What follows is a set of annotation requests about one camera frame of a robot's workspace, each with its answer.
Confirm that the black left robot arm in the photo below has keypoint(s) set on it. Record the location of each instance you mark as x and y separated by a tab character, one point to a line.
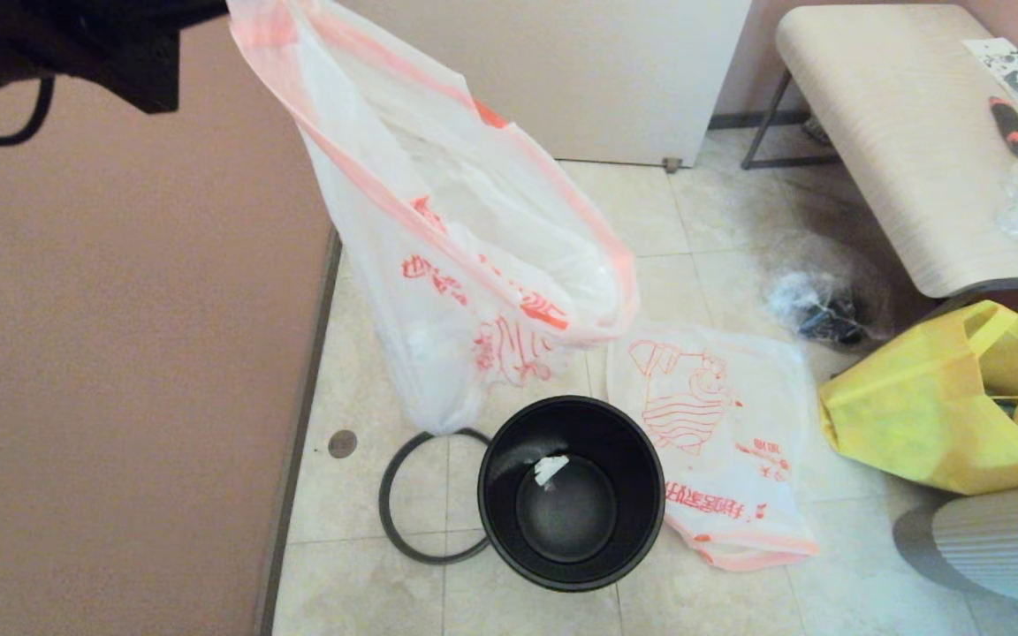
76	44

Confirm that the black round trash bin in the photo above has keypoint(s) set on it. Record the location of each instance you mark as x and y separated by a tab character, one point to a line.
500	495

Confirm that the clear plastic bag dark contents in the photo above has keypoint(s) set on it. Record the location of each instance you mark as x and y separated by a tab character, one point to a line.
814	305

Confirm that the yellow tote bag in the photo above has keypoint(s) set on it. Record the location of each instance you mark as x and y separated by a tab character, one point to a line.
907	415

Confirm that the white paper scrap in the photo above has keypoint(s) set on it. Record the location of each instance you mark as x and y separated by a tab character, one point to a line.
549	468

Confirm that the round metal floor drain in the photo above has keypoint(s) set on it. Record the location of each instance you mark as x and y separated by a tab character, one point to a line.
343	444

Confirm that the small metal door stop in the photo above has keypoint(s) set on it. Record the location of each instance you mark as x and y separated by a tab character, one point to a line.
672	165

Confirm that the white door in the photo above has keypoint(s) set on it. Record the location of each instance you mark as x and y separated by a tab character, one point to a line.
650	79

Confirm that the beige bench with black legs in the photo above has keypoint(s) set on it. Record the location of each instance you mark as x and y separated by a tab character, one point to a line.
898	150

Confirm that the dark green packet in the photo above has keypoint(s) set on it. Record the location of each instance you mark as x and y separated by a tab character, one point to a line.
1017	415

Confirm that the black and orange tool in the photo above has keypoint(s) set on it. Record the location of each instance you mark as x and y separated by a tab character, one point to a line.
1008	128

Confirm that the grey ribbed round object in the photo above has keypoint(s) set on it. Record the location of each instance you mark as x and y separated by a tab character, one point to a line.
1004	539

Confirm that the black and white printed leaflet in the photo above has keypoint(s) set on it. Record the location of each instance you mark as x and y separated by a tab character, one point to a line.
1008	64

